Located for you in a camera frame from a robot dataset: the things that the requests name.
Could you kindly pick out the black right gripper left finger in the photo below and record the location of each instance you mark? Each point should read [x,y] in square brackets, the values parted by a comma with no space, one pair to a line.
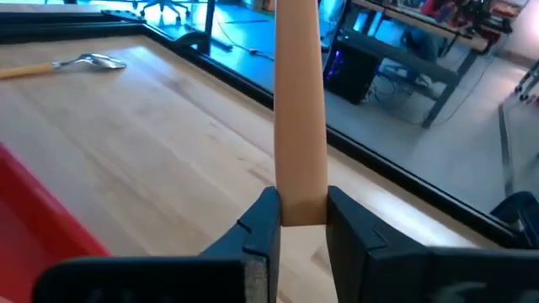
[236,273]

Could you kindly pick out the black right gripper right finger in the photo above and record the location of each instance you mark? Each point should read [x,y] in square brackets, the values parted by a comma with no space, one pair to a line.
[379,269]

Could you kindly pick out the red plastic tray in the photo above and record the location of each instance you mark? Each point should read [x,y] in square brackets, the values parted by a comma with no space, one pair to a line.
[29,235]

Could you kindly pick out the black table corner clamp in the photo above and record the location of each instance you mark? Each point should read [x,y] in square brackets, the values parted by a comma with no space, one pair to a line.
[189,40]
[520,210]

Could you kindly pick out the black computer tower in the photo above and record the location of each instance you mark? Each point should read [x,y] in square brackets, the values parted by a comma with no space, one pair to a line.
[351,73]

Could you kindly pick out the low black bench desk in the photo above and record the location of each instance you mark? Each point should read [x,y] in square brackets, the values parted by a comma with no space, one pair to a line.
[404,59]

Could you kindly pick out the wooden top desk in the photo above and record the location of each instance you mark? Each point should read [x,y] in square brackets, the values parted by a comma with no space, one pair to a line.
[425,27]

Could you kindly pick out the black leg desk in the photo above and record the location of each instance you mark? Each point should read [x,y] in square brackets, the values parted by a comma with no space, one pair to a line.
[209,25]

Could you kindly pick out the white office chair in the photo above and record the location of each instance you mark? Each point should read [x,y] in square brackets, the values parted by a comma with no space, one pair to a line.
[164,6]

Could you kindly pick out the black table edge frame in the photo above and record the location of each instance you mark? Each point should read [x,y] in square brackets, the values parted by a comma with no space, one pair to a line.
[379,162]

